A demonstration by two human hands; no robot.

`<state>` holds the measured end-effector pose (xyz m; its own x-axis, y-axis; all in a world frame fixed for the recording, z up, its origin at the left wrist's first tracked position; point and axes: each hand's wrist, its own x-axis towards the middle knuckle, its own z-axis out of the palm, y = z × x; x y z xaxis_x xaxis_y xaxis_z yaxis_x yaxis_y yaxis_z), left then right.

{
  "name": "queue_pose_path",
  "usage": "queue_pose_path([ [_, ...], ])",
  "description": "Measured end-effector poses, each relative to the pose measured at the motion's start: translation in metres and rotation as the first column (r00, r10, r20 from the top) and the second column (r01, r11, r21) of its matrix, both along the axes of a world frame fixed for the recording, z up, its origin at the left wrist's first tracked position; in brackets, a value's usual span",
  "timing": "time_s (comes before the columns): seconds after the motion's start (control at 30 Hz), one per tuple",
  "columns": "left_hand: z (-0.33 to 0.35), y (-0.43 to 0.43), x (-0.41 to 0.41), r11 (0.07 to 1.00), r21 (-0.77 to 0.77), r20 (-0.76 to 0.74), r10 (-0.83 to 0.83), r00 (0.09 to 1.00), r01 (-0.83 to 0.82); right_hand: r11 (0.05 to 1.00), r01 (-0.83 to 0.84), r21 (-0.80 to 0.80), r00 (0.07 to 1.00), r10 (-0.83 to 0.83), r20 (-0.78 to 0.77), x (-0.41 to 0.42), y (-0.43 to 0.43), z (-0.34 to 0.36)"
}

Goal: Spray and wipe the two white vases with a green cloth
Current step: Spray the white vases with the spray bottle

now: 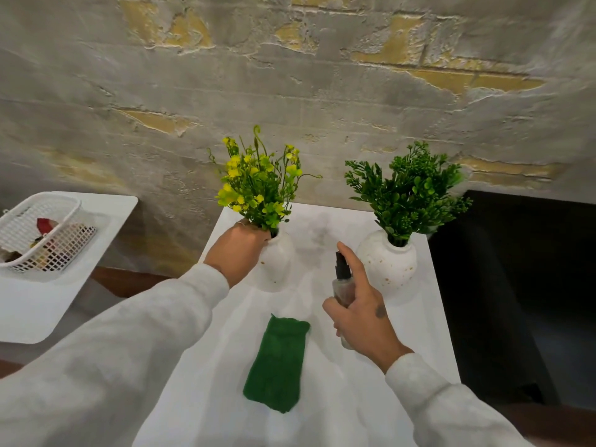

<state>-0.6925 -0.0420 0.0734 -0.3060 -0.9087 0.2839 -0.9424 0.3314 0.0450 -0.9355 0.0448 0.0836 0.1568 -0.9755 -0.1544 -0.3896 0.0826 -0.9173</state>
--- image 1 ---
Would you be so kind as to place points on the white side table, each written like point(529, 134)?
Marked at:
point(46, 283)

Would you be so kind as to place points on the clear spray bottle black nozzle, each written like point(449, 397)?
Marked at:
point(343, 286)

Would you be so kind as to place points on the yellow flower plant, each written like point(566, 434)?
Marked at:
point(259, 183)

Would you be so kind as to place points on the white speckled vase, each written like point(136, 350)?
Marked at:
point(387, 264)

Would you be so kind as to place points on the person's right forearm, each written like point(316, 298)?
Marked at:
point(447, 405)

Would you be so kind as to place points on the green cloth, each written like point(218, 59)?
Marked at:
point(278, 365)

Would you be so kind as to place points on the white vase with yellow flowers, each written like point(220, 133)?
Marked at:
point(275, 260)

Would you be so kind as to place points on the person's left hand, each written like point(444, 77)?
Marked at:
point(235, 253)

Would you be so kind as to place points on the white plastic basket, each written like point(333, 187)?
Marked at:
point(39, 235)

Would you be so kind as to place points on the person's left forearm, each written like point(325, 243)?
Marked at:
point(107, 363)

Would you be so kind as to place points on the green leafy plant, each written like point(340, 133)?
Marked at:
point(409, 193)

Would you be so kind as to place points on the red item in basket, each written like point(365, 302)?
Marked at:
point(45, 225)

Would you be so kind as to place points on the person's right hand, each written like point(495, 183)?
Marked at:
point(368, 318)

